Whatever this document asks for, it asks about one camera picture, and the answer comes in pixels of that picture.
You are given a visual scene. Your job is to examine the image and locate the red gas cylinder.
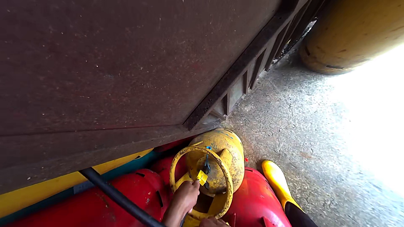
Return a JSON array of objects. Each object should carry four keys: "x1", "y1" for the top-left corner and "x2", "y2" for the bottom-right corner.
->
[
  {"x1": 222, "y1": 167, "x2": 292, "y2": 227},
  {"x1": 9, "y1": 169, "x2": 170, "y2": 227},
  {"x1": 153, "y1": 135, "x2": 198, "y2": 154},
  {"x1": 150, "y1": 154, "x2": 189, "y2": 196}
]

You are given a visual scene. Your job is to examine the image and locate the brown metal panel structure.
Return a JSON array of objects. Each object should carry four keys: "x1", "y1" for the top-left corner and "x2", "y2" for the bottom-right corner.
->
[{"x1": 0, "y1": 0, "x2": 326, "y2": 195}]

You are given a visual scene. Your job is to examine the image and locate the yellow plastic seal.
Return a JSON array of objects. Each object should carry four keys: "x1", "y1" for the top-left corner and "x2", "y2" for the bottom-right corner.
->
[{"x1": 196, "y1": 170, "x2": 208, "y2": 186}]

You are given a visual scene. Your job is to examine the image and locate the person's right hand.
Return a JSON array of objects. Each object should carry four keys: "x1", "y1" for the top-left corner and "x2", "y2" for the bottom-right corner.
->
[{"x1": 199, "y1": 217, "x2": 231, "y2": 227}]

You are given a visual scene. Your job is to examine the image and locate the large yellow gas cylinder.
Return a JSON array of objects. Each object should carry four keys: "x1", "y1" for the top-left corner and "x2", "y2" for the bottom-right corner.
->
[{"x1": 299, "y1": 0, "x2": 404, "y2": 75}]

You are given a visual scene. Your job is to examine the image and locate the person's left forearm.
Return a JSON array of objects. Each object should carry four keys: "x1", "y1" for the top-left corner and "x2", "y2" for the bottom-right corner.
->
[{"x1": 161, "y1": 201, "x2": 190, "y2": 227}]

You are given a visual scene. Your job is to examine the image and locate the person's legs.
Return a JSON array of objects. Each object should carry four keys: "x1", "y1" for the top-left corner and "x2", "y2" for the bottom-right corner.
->
[{"x1": 261, "y1": 160, "x2": 319, "y2": 227}]

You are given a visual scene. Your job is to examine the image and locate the teal gas cylinder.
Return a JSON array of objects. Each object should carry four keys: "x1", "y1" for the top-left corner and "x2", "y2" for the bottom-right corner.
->
[{"x1": 0, "y1": 150, "x2": 162, "y2": 226}]

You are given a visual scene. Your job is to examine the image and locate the person's left hand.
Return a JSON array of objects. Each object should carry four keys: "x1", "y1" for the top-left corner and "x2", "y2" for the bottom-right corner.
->
[{"x1": 172, "y1": 180, "x2": 201, "y2": 214}]

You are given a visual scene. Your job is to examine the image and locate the yellow gas cylinder with ring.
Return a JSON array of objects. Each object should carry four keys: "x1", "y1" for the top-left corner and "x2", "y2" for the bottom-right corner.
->
[{"x1": 169, "y1": 128, "x2": 245, "y2": 227}]

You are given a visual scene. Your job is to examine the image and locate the black pole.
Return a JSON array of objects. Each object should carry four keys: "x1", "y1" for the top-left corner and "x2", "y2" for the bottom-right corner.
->
[{"x1": 78, "y1": 167, "x2": 166, "y2": 227}]

